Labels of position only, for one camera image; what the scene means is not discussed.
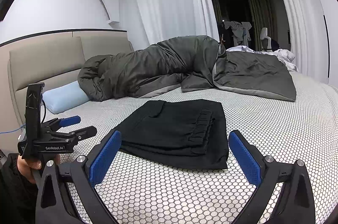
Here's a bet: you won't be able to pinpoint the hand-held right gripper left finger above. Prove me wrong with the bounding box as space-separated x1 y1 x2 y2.
35 130 122 224

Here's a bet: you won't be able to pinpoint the light blue pillow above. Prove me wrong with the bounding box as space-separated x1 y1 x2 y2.
42 81 91 114

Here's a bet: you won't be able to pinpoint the grey duvet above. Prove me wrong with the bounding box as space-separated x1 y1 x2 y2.
77 35 297 102

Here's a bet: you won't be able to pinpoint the person's left hand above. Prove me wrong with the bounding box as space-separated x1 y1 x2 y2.
16 154 61 177

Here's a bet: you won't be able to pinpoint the white chair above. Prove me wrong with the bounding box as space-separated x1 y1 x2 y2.
260 27 274 51

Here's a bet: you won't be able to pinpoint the beige padded headboard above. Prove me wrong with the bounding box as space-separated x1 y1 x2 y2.
0 29 134 129

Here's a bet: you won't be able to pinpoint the person's left forearm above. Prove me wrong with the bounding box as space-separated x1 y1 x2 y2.
0 153 40 224

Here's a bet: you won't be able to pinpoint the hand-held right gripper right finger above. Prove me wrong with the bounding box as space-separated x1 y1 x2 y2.
228 130 316 224

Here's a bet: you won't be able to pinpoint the crumpled white sheet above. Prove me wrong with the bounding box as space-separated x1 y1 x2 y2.
226 45 299 72

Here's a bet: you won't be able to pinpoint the black pants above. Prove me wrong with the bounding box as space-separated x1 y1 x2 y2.
114 99 229 170

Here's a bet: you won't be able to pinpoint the olive striped curtain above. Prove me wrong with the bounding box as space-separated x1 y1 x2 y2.
247 0 278 51

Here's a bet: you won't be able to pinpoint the narrow white curtain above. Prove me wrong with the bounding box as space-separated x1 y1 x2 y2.
260 0 311 74

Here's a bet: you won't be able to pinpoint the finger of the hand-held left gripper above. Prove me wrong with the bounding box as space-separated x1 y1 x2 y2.
56 126 98 144
40 115 81 132

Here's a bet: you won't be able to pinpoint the white wardrobe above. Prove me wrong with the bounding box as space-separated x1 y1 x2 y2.
304 0 336 84

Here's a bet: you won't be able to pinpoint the blue cable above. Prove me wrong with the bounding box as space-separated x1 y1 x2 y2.
0 124 27 135

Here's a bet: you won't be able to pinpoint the grey hanging garment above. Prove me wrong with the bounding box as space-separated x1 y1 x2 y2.
224 20 245 45

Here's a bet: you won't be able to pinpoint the bed with honeycomb sheet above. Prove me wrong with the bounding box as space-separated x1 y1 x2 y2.
14 71 338 224

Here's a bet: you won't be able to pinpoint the white hanging garment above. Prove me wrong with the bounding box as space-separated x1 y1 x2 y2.
241 21 252 46

